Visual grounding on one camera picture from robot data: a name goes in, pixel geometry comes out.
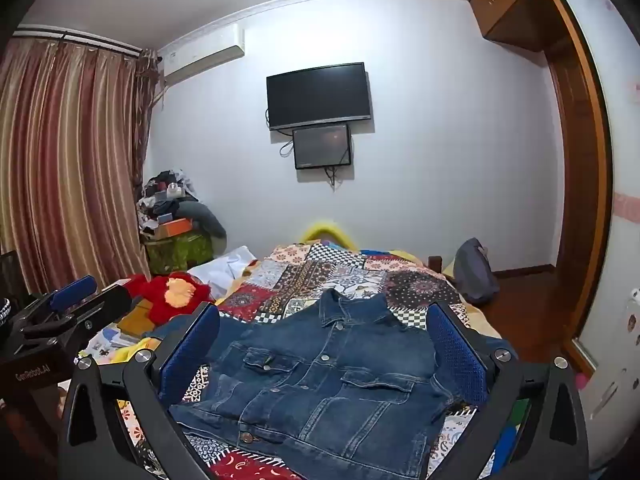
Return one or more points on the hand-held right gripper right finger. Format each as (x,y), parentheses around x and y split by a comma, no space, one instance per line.
(457,355)

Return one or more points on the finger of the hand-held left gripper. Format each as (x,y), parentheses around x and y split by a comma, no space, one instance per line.
(107,305)
(75,292)

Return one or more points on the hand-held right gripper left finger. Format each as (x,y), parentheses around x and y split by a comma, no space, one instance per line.
(192,345)

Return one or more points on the blue denim jeans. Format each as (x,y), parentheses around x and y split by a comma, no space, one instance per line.
(325,385)

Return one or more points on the brown cardboard piece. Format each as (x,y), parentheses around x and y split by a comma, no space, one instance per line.
(137,317)

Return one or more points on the scattered printed papers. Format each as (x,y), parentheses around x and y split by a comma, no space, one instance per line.
(107,342)

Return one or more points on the red plush toy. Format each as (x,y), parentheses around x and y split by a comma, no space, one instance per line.
(150,295)

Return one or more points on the white cloth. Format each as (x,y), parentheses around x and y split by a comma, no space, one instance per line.
(225,272)

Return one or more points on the grey backpack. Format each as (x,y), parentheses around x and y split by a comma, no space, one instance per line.
(475,272)

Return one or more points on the green patterned table cover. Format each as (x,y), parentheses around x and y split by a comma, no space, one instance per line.
(177,255)

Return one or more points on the orange box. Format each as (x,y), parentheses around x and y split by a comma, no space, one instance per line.
(172,227)

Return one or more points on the pile of clutter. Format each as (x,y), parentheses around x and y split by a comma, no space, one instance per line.
(162,195)

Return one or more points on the patchwork printed blanket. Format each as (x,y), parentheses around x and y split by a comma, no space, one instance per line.
(300,280)

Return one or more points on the striped brown curtain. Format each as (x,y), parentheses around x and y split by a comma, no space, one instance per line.
(65,160)

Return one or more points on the yellow fluffy cushion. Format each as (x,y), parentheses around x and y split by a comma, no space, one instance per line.
(327,232)

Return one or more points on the white air conditioner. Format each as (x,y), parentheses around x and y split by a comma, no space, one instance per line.
(200,55)

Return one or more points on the wooden bed post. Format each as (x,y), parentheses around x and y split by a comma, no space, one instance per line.
(435,263)

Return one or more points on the cartoon wall sticker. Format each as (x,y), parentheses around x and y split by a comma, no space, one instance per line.
(632,310)

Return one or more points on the small black wall monitor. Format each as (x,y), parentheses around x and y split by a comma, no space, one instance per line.
(321,146)

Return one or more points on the curtain rail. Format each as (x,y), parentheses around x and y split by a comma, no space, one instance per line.
(85,39)

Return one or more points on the large black wall television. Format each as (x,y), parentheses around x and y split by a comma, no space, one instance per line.
(318,96)

